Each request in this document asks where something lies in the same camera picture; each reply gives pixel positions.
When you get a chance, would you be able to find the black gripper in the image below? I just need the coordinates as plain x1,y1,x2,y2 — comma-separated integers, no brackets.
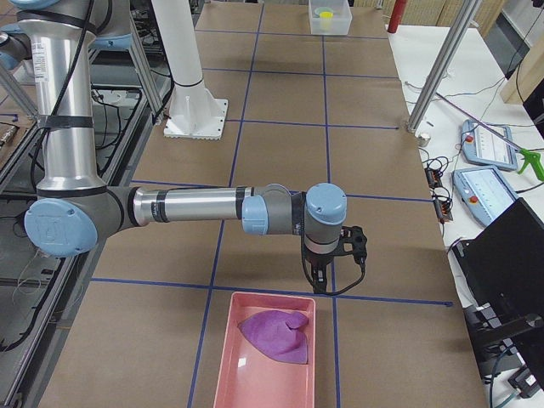
303,251,334,293

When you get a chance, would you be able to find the purple cloth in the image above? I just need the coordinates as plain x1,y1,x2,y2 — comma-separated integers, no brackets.
238,309,309,365

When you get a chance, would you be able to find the green ceramic bowl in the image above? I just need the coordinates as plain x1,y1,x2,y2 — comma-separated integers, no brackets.
312,6,334,20

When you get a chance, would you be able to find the yellow plastic cup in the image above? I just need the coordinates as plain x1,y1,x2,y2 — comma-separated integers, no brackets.
319,10,334,30

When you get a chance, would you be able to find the clear plastic storage box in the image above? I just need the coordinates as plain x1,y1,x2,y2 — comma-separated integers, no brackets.
309,0,352,36

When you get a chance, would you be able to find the pink plastic bin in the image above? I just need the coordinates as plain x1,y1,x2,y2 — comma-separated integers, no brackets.
213,292,316,407

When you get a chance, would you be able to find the small metal cylinder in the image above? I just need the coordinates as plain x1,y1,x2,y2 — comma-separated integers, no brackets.
416,133,431,148

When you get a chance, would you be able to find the black monitor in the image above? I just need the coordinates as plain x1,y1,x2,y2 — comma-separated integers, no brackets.
453,197,543,386

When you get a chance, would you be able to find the teach pendant near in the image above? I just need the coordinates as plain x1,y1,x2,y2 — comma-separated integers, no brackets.
452,165,519,227

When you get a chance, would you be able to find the teach pendant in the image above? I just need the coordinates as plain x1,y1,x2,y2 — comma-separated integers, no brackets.
461,119,518,171
452,165,519,227

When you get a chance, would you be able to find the teach pendant far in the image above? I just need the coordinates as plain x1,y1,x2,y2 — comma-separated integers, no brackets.
461,119,518,171

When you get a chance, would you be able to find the red fire extinguisher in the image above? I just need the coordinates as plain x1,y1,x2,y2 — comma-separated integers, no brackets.
388,0,408,34

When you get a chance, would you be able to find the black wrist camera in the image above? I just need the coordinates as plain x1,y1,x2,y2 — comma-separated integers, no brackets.
339,226,367,264

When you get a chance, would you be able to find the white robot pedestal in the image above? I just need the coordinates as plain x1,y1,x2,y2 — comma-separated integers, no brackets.
152,0,229,140

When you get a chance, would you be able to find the aluminium frame post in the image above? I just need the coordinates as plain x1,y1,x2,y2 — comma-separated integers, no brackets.
406,0,482,133

